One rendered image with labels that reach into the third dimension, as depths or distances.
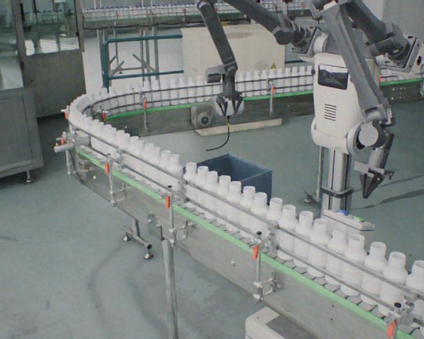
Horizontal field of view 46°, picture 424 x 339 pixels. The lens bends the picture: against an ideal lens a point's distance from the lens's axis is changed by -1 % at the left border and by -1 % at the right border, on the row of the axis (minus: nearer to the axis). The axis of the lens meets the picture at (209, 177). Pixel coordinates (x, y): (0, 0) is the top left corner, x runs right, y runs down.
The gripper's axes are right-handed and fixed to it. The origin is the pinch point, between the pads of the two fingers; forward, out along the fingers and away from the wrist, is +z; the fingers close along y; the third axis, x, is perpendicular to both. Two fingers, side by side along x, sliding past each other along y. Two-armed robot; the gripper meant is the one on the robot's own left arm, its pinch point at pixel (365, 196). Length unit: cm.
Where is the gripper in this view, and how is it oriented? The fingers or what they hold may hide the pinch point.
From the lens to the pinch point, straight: 154.7
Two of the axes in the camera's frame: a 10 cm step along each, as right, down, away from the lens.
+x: 7.4, 0.8, 6.7
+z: -2.5, 9.6, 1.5
